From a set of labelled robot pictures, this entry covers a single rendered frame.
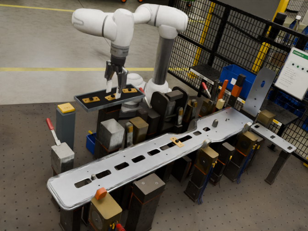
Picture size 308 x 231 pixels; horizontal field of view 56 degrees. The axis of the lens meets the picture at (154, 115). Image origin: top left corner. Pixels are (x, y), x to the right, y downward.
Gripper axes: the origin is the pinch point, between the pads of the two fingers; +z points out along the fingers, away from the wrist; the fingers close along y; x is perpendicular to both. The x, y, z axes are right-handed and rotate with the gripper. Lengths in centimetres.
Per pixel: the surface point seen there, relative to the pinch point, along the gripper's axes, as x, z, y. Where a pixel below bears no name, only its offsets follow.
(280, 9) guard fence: 244, -26, -1
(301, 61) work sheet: 116, -19, 60
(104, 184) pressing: -33, 20, 33
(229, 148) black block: 40, 21, 58
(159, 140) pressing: 10.7, 20.2, 28.2
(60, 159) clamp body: -42.0, 14.7, 13.6
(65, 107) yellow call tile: -26.4, 4.3, -5.0
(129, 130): -5.2, 12.4, 19.1
